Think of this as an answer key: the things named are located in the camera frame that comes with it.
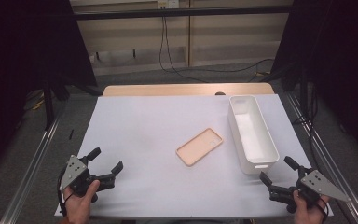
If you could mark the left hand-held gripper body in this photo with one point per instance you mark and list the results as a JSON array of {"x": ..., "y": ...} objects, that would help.
[{"x": 73, "y": 170}]

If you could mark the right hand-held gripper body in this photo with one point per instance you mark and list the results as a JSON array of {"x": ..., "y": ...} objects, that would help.
[{"x": 320, "y": 184}]

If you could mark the white storage box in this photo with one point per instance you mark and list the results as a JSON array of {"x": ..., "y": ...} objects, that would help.
[{"x": 252, "y": 135}]

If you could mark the peach phone case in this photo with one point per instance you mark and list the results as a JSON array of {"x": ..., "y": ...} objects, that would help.
[{"x": 199, "y": 148}]

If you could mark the person's right hand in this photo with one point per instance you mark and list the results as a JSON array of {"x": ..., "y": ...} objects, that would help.
[{"x": 310, "y": 214}]

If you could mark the person's left hand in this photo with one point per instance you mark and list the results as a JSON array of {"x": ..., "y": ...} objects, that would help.
[{"x": 79, "y": 208}]

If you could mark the small black stick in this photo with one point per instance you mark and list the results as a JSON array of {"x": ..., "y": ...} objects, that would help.
[{"x": 71, "y": 134}]

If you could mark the white table mat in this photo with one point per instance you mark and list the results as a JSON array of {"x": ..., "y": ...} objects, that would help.
[{"x": 136, "y": 140}]

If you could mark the black metal stand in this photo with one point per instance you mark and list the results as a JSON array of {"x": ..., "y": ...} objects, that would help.
[{"x": 48, "y": 109}]

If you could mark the black curtain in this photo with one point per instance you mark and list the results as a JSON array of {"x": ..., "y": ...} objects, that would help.
[
  {"x": 18, "y": 62},
  {"x": 345, "y": 62}
]

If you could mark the metal floor rail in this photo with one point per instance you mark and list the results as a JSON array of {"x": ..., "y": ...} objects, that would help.
[
  {"x": 326, "y": 152},
  {"x": 28, "y": 174}
]

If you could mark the black horizontal frame bar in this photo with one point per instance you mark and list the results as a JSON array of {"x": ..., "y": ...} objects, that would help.
[{"x": 180, "y": 12}]

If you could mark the white wall power outlet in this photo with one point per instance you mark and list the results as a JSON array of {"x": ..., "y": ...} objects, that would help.
[{"x": 167, "y": 3}]

